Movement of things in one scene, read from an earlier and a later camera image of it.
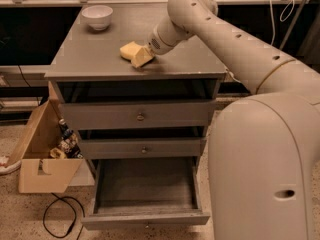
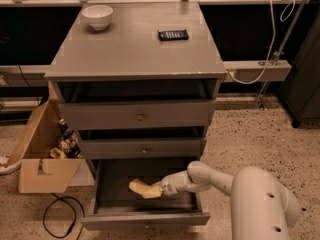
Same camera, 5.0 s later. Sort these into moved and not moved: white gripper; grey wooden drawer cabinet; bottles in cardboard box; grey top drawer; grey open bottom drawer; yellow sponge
Moved: white gripper; yellow sponge
Not moved: grey wooden drawer cabinet; bottles in cardboard box; grey open bottom drawer; grey top drawer
